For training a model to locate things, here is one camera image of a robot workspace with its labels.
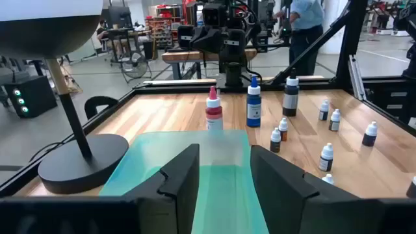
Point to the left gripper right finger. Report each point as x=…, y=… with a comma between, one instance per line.
x=286, y=201

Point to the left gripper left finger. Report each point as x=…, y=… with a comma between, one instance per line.
x=175, y=201

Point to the teal translucent plastic bin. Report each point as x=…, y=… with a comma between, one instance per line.
x=224, y=195

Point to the small orange food coloring bottle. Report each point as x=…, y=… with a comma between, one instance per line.
x=283, y=130

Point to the large red food coloring bottle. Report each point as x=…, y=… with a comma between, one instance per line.
x=214, y=113

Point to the large blue food coloring bottle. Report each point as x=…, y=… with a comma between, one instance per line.
x=253, y=110

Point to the large black food coloring bottle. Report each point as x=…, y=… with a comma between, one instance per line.
x=290, y=97

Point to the small green food coloring bottle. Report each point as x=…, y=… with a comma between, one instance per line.
x=412, y=189

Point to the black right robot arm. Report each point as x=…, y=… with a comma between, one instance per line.
x=232, y=48

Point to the small grape purple coloring bottle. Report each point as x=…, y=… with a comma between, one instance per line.
x=370, y=135

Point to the wooden workbench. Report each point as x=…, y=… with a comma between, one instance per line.
x=195, y=56

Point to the shelf with red bins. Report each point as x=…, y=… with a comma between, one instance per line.
x=161, y=31

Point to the floor fan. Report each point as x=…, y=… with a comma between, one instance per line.
x=135, y=66

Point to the person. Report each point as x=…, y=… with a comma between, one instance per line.
x=103, y=32
x=305, y=35

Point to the globe table lamp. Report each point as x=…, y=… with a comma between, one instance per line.
x=81, y=162

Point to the silver aluminium extrusion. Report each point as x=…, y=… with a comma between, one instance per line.
x=356, y=78

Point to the black box with green lights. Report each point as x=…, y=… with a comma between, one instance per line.
x=31, y=96

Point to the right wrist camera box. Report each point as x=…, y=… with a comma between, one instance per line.
x=213, y=14

